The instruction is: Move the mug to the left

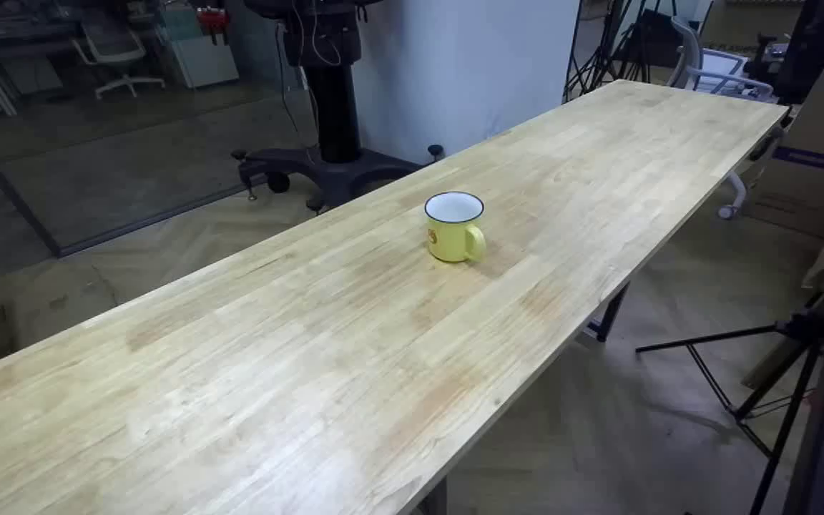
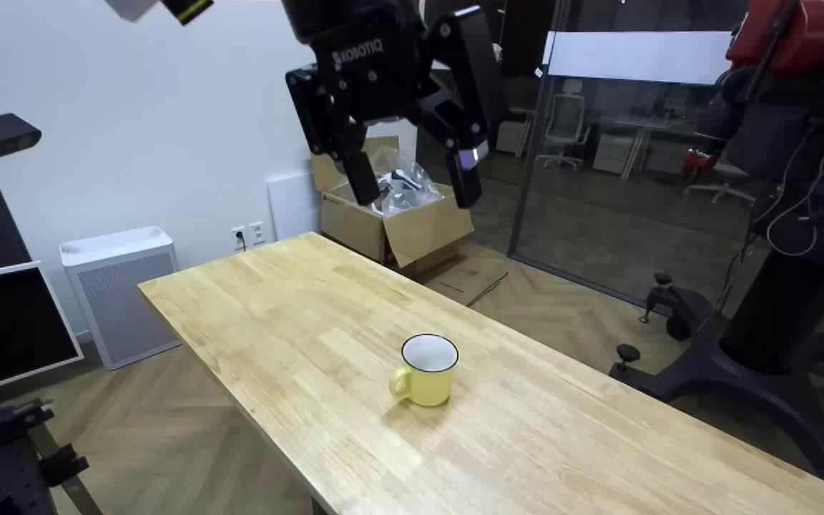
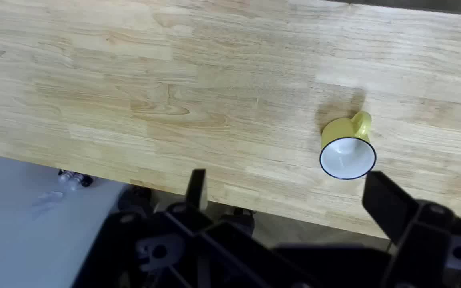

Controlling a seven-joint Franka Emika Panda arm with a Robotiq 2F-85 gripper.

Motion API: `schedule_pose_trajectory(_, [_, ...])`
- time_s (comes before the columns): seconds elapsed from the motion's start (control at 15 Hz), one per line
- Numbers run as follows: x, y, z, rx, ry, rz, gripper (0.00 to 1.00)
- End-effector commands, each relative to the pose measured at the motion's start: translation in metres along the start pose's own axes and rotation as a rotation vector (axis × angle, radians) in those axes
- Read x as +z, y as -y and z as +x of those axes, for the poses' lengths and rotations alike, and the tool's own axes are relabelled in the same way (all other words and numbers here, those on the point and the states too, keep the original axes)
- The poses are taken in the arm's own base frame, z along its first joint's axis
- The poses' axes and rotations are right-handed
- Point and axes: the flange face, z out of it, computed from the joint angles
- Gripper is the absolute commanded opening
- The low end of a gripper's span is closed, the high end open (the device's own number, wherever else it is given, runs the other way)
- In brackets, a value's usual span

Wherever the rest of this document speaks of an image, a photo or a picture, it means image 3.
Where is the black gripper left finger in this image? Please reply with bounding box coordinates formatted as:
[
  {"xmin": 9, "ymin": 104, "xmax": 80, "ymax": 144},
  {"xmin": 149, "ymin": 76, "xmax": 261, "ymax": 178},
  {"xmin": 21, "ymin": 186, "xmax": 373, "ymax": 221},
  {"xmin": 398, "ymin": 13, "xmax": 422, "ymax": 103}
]
[{"xmin": 184, "ymin": 168, "xmax": 209, "ymax": 215}]

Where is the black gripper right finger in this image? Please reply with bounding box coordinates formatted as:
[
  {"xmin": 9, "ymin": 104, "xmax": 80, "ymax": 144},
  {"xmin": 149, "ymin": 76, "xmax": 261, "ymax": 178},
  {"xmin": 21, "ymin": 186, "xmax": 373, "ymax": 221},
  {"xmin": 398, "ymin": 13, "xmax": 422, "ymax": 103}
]
[{"xmin": 360, "ymin": 170, "xmax": 422, "ymax": 244}]

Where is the yellow mug white inside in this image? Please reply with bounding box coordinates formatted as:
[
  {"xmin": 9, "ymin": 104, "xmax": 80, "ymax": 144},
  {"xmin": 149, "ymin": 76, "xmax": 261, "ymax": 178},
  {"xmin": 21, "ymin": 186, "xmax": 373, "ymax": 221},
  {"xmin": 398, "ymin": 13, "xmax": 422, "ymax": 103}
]
[{"xmin": 317, "ymin": 109, "xmax": 377, "ymax": 183}]

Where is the black caster wheel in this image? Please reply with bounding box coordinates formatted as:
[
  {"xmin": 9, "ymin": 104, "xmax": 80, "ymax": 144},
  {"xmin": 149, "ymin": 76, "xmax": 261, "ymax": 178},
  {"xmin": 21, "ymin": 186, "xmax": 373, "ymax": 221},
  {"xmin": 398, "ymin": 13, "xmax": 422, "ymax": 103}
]
[{"xmin": 56, "ymin": 168, "xmax": 94, "ymax": 189}]

